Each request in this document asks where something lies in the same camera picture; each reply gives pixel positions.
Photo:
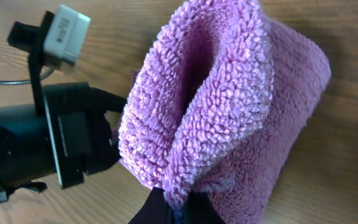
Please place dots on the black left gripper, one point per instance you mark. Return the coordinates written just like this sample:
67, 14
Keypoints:
70, 138

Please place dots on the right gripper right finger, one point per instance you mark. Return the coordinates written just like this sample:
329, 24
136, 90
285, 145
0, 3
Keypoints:
199, 210

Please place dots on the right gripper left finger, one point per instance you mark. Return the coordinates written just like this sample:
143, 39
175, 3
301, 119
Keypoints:
154, 211

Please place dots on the purple microfibre cloth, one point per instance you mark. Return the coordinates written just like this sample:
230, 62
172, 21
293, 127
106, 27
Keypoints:
217, 105

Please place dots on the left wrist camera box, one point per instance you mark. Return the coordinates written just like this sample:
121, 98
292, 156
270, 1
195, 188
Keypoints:
65, 37

